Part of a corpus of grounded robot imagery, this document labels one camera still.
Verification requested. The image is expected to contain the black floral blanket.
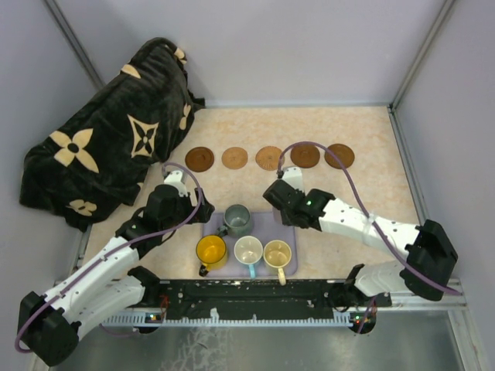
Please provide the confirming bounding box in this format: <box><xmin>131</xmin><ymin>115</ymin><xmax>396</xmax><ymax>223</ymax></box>
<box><xmin>19</xmin><ymin>37</ymin><xmax>204</xmax><ymax>230</ymax></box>

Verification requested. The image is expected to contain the white mug blue handle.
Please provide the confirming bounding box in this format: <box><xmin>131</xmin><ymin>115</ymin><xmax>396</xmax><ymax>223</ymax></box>
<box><xmin>234</xmin><ymin>236</ymin><xmax>263</xmax><ymax>279</ymax></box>

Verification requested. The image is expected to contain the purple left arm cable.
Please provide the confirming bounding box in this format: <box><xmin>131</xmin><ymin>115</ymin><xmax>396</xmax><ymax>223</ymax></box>
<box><xmin>14</xmin><ymin>162</ymin><xmax>205</xmax><ymax>353</ymax></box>

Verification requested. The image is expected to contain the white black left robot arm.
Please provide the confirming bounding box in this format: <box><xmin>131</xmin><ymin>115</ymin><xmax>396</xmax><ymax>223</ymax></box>
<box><xmin>14</xmin><ymin>181</ymin><xmax>214</xmax><ymax>366</ymax></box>

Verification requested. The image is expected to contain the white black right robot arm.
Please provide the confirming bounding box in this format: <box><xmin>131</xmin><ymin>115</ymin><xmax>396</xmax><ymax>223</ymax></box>
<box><xmin>263</xmin><ymin>179</ymin><xmax>459</xmax><ymax>306</ymax></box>

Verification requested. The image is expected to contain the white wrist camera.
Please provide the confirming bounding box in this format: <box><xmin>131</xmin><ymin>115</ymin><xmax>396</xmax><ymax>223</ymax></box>
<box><xmin>163</xmin><ymin>169</ymin><xmax>189</xmax><ymax>197</ymax></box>
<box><xmin>282</xmin><ymin>166</ymin><xmax>305</xmax><ymax>192</ymax></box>

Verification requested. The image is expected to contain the lavender plastic tray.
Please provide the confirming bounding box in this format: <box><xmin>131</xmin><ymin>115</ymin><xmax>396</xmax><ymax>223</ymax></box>
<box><xmin>202</xmin><ymin>211</ymin><xmax>299</xmax><ymax>279</ymax></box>

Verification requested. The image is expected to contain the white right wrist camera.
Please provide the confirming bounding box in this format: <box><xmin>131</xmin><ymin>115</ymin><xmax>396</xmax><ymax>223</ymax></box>
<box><xmin>282</xmin><ymin>166</ymin><xmax>305</xmax><ymax>192</ymax></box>

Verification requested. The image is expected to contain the cream ceramic mug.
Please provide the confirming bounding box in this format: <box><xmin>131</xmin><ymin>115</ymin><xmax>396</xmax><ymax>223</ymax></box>
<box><xmin>263</xmin><ymin>240</ymin><xmax>292</xmax><ymax>286</ymax></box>

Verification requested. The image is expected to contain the dark wooden coaster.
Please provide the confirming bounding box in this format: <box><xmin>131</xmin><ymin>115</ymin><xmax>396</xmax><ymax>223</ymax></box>
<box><xmin>290</xmin><ymin>145</ymin><xmax>320</xmax><ymax>168</ymax></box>
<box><xmin>324</xmin><ymin>143</ymin><xmax>355</xmax><ymax>169</ymax></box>
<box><xmin>185</xmin><ymin>147</ymin><xmax>214</xmax><ymax>172</ymax></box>

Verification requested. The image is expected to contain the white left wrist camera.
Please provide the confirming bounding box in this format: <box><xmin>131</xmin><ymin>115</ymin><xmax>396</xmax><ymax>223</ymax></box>
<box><xmin>163</xmin><ymin>169</ymin><xmax>189</xmax><ymax>197</ymax></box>

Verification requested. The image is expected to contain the light woven rattan coaster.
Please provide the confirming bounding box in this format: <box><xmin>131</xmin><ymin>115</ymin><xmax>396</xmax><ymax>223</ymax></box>
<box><xmin>221</xmin><ymin>147</ymin><xmax>248</xmax><ymax>169</ymax></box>

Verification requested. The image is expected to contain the grey ceramic mug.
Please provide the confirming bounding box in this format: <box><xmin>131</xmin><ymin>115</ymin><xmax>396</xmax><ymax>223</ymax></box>
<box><xmin>215</xmin><ymin>204</ymin><xmax>253</xmax><ymax>238</ymax></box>

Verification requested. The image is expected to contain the yellow ceramic mug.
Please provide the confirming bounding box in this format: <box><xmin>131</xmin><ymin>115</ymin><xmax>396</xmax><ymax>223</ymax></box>
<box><xmin>196</xmin><ymin>235</ymin><xmax>228</xmax><ymax>277</ymax></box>

